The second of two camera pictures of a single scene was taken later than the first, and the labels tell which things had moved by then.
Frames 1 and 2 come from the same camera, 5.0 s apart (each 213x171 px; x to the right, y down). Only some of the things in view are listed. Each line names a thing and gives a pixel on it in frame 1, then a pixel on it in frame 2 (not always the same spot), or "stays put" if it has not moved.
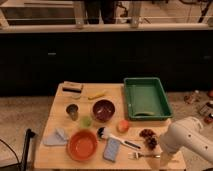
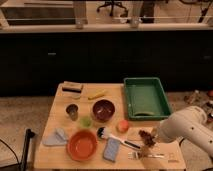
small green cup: [85, 121] stays put
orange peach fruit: [122, 126] stays put
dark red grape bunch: [149, 137] stays put
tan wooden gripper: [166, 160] -> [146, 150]
